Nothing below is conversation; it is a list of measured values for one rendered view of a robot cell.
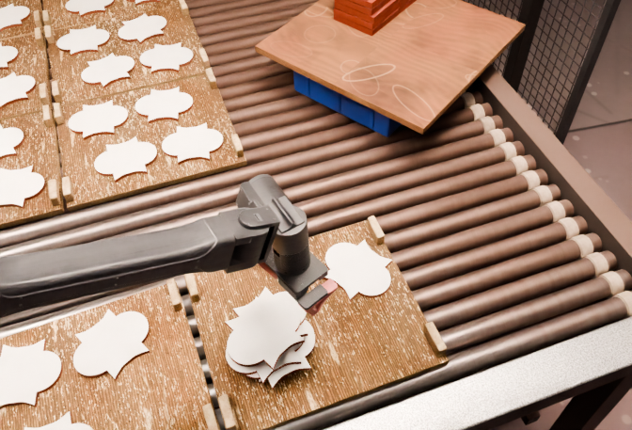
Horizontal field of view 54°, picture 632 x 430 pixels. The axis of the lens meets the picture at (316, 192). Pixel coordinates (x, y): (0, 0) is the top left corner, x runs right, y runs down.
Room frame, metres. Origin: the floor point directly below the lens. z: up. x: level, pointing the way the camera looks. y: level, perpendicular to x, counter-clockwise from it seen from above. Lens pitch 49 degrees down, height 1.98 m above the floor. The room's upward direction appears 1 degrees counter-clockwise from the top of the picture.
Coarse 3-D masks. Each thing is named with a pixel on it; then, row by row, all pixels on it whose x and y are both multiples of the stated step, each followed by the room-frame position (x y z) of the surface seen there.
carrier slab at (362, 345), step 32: (320, 256) 0.74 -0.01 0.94; (384, 256) 0.73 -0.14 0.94; (224, 288) 0.66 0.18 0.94; (256, 288) 0.66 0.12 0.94; (224, 320) 0.59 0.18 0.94; (320, 320) 0.59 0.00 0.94; (352, 320) 0.59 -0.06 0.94; (384, 320) 0.59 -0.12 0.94; (416, 320) 0.58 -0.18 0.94; (224, 352) 0.53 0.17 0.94; (320, 352) 0.52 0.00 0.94; (352, 352) 0.52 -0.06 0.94; (384, 352) 0.52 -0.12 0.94; (416, 352) 0.52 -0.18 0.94; (224, 384) 0.47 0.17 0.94; (256, 384) 0.46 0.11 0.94; (288, 384) 0.46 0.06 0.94; (320, 384) 0.46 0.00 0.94; (352, 384) 0.46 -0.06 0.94; (384, 384) 0.46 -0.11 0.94; (256, 416) 0.41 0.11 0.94; (288, 416) 0.41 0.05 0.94
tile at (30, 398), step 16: (16, 352) 0.53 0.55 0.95; (32, 352) 0.53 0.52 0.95; (48, 352) 0.53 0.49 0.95; (0, 368) 0.50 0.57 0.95; (16, 368) 0.50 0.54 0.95; (32, 368) 0.50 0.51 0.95; (48, 368) 0.50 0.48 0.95; (0, 384) 0.47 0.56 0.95; (16, 384) 0.47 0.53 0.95; (32, 384) 0.47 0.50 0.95; (48, 384) 0.47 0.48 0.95; (0, 400) 0.44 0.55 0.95; (16, 400) 0.44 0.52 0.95; (32, 400) 0.44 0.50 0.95
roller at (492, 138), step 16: (448, 144) 1.07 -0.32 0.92; (464, 144) 1.07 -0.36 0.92; (480, 144) 1.07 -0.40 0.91; (496, 144) 1.08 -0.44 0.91; (400, 160) 1.02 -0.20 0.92; (416, 160) 1.02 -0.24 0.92; (432, 160) 1.03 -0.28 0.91; (336, 176) 0.97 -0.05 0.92; (352, 176) 0.97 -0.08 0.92; (368, 176) 0.98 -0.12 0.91; (384, 176) 0.98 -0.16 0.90; (288, 192) 0.92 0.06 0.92; (304, 192) 0.93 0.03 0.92; (320, 192) 0.93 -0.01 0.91; (224, 208) 0.88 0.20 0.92; (160, 224) 0.84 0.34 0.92; (176, 224) 0.84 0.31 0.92
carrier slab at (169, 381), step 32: (160, 288) 0.67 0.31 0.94; (64, 320) 0.60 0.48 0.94; (96, 320) 0.60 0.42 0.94; (160, 320) 0.60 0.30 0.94; (0, 352) 0.54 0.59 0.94; (64, 352) 0.53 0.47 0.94; (160, 352) 0.53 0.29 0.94; (192, 352) 0.53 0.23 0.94; (64, 384) 0.47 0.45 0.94; (96, 384) 0.47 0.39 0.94; (128, 384) 0.47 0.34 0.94; (160, 384) 0.47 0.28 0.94; (192, 384) 0.47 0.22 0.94; (0, 416) 0.42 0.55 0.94; (32, 416) 0.42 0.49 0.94; (96, 416) 0.41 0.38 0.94; (128, 416) 0.41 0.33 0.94; (160, 416) 0.41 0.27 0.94; (192, 416) 0.41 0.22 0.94
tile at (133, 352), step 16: (112, 320) 0.59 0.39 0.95; (128, 320) 0.59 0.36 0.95; (144, 320) 0.59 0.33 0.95; (80, 336) 0.56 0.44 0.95; (96, 336) 0.56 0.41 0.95; (112, 336) 0.56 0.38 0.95; (128, 336) 0.56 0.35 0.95; (144, 336) 0.56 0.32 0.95; (80, 352) 0.53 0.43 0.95; (96, 352) 0.53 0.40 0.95; (112, 352) 0.53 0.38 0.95; (128, 352) 0.53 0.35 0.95; (144, 352) 0.53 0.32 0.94; (80, 368) 0.50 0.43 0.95; (96, 368) 0.50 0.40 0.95; (112, 368) 0.50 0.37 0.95
